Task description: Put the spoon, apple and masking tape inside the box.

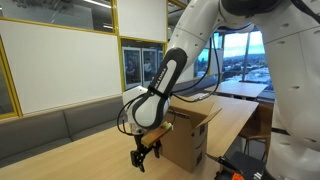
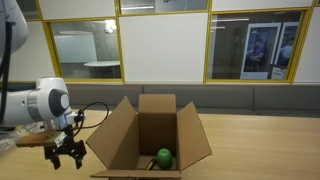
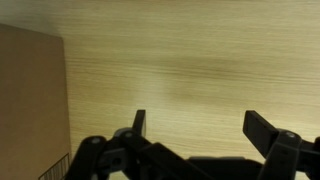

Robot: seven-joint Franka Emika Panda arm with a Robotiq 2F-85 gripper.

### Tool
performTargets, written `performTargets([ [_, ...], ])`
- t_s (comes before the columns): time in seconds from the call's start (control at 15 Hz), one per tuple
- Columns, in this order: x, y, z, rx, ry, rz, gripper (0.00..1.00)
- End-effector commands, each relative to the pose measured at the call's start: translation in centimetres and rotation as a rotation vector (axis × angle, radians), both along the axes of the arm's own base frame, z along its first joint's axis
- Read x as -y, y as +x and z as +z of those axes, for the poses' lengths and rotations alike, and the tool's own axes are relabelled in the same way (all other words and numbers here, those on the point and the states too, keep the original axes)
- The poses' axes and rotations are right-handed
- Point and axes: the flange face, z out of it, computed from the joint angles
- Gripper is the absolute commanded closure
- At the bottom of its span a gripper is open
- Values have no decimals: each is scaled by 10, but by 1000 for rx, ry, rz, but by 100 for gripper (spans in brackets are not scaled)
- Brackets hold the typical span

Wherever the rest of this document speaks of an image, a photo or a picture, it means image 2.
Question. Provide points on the brown cardboard box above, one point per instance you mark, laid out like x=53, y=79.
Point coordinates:
x=116, y=140

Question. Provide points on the large poster of seated person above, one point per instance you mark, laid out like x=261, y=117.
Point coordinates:
x=258, y=50

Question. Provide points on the clear plastic bag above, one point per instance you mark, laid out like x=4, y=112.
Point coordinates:
x=8, y=138

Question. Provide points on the green toy apple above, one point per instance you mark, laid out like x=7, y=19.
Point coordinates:
x=164, y=158

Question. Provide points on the grey bench sofa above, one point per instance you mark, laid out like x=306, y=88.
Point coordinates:
x=233, y=98

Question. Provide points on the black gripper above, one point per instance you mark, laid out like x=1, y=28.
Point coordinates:
x=66, y=148

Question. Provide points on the narrow poster of seated person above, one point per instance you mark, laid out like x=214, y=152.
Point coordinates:
x=287, y=46

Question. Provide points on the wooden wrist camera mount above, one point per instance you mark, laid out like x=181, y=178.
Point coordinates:
x=36, y=139

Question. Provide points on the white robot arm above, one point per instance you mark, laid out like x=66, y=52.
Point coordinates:
x=20, y=103

